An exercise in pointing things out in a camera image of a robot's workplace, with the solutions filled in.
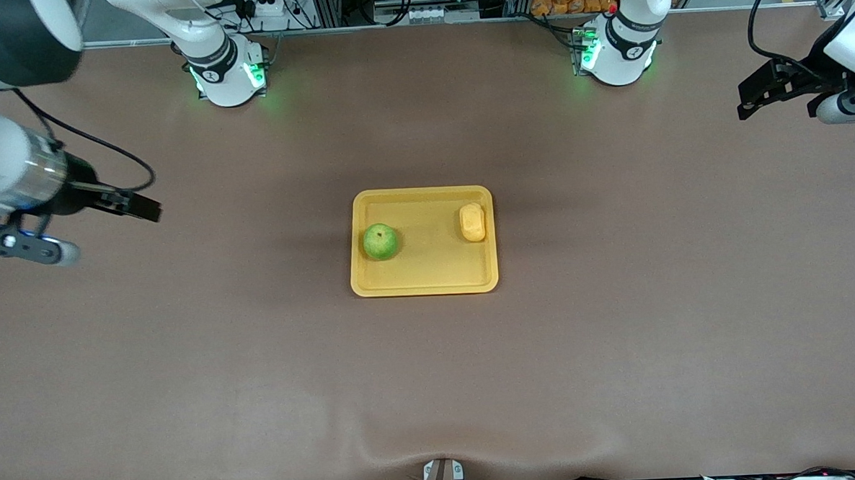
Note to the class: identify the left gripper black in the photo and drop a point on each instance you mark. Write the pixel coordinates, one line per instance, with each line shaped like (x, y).
(815, 60)

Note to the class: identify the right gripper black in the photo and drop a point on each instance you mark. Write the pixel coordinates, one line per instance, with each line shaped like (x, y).
(79, 186)

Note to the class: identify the green apple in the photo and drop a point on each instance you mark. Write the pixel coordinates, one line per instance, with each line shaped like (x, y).
(381, 242)

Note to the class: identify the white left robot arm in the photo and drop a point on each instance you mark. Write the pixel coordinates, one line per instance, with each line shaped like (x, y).
(618, 51)

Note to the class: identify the yellow plastic tray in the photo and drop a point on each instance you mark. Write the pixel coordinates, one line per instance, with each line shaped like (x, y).
(429, 269)

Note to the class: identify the white power strip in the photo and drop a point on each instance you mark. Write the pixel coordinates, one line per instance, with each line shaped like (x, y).
(269, 10)

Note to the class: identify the white terminal block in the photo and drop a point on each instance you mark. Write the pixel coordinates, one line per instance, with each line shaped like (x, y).
(426, 13)

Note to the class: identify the brown table mat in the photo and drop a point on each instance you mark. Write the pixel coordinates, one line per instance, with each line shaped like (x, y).
(433, 377)

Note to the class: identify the aluminium table edge rail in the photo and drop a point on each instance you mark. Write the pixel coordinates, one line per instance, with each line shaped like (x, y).
(461, 23)

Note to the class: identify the metal clamp bracket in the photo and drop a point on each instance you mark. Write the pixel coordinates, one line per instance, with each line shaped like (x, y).
(441, 479)

